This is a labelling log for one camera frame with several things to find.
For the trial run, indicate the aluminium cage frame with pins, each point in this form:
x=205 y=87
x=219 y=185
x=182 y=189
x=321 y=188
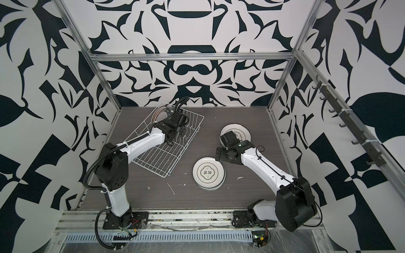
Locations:
x=392 y=170

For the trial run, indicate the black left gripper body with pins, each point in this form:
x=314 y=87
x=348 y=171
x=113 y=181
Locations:
x=181 y=134

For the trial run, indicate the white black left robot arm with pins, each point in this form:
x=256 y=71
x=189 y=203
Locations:
x=109 y=173

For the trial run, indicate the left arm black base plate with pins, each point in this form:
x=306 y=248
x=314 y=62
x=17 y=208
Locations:
x=130 y=220

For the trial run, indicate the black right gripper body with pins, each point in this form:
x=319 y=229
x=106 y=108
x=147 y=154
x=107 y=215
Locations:
x=223 y=154

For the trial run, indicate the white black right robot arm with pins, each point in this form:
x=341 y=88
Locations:
x=294 y=204

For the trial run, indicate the green cloud pattern plate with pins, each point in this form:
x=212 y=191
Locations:
x=240 y=131
x=208 y=172

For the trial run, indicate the green banner rim plate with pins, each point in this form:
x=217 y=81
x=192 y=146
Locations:
x=161 y=113

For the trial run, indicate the black wall hook rail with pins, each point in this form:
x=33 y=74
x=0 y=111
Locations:
x=353 y=123

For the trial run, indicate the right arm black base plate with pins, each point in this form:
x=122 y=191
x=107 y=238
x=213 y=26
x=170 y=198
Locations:
x=247 y=219

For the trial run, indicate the white wire dish rack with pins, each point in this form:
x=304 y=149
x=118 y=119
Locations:
x=162 y=159

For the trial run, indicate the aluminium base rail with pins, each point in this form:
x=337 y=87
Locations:
x=159 y=220

